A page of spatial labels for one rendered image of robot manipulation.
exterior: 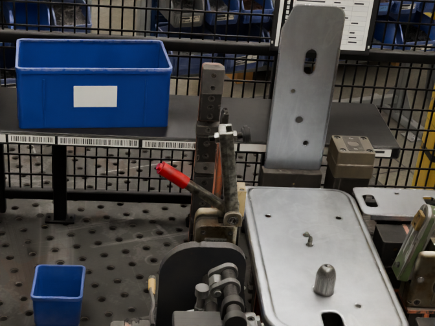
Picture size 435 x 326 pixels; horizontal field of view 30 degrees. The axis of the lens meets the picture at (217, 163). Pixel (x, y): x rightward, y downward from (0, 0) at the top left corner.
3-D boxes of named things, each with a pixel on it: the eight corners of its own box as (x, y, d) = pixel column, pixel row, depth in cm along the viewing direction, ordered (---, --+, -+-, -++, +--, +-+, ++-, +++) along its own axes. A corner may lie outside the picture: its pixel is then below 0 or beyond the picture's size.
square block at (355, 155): (348, 300, 176) (377, 153, 158) (312, 299, 175) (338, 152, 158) (340, 277, 183) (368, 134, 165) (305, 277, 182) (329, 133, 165)
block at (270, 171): (302, 295, 176) (322, 174, 161) (247, 293, 174) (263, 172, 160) (300, 286, 178) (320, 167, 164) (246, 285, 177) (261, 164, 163)
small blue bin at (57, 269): (82, 334, 159) (82, 298, 154) (30, 334, 158) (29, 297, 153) (85, 299, 168) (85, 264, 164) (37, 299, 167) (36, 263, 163)
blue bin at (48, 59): (169, 127, 167) (173, 68, 161) (17, 129, 161) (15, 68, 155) (158, 94, 181) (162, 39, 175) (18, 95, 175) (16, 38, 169)
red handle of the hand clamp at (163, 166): (241, 216, 133) (162, 167, 127) (232, 225, 133) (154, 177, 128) (238, 202, 136) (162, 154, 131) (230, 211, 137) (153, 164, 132)
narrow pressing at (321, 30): (320, 171, 163) (347, 7, 146) (263, 169, 161) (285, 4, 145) (320, 170, 163) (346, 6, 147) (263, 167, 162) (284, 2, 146)
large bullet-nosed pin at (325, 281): (333, 304, 128) (340, 270, 124) (314, 304, 127) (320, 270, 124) (329, 292, 130) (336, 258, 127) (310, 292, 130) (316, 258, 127)
